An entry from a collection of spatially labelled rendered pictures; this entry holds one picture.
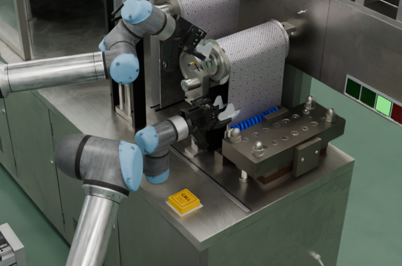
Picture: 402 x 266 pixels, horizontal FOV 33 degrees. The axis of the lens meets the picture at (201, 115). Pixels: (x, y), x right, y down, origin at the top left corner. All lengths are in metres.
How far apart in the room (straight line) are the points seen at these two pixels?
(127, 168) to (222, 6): 0.86
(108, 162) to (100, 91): 1.03
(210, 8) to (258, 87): 0.31
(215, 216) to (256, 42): 0.56
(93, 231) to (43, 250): 1.67
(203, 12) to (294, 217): 0.73
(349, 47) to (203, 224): 0.70
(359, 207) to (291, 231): 1.30
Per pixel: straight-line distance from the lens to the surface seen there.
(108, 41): 1.87
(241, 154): 2.10
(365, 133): 4.10
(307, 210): 2.29
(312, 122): 2.27
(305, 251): 2.44
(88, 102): 2.59
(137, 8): 1.83
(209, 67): 2.12
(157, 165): 2.04
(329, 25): 2.17
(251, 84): 2.18
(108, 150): 1.66
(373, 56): 2.08
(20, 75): 1.78
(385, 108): 2.11
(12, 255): 2.21
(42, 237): 3.37
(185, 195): 2.10
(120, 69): 1.74
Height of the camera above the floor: 2.28
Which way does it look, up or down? 34 degrees down
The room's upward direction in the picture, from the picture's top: 1 degrees clockwise
